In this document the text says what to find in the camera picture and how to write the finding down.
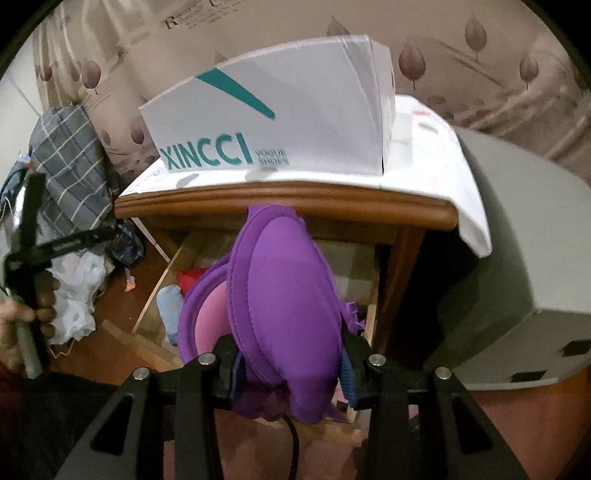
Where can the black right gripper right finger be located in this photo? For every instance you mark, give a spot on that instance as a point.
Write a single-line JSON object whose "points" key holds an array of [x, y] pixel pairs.
{"points": [[423, 425]]}

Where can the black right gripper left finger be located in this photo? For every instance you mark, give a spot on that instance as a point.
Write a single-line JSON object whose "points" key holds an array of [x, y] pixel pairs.
{"points": [[126, 439]]}

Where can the purple padded bra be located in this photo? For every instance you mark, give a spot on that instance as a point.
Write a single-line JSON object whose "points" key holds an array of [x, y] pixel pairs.
{"points": [[275, 294]]}

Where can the light blue knitted underwear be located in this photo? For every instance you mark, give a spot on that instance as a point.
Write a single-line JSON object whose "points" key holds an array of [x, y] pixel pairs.
{"points": [[169, 301]]}

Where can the open wooden drawer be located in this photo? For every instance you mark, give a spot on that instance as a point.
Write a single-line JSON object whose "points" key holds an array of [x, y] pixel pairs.
{"points": [[357, 278]]}

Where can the person's left hand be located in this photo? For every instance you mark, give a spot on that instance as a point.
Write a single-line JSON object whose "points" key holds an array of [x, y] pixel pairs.
{"points": [[14, 313]]}

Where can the white patterned plastic bag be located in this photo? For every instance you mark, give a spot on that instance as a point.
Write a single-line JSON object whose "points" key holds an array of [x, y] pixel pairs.
{"points": [[80, 278]]}

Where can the dark blue snack bag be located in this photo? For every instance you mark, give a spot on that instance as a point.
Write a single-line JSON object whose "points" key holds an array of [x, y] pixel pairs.
{"points": [[126, 246]]}

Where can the red folded garment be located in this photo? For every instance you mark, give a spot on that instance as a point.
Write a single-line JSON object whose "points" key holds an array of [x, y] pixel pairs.
{"points": [[185, 279]]}

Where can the grey plaid cloth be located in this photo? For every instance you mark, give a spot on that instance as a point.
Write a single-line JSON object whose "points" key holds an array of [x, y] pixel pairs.
{"points": [[66, 149]]}

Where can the brown wooden nightstand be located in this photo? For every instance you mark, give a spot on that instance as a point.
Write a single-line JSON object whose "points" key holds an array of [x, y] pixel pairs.
{"points": [[395, 222]]}

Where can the white XINCCI shoe box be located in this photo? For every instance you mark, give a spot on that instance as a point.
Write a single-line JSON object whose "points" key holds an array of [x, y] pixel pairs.
{"points": [[323, 105]]}

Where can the beige leaf-print bed sheet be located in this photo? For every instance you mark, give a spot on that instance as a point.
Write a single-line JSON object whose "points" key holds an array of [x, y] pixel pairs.
{"points": [[490, 66]]}

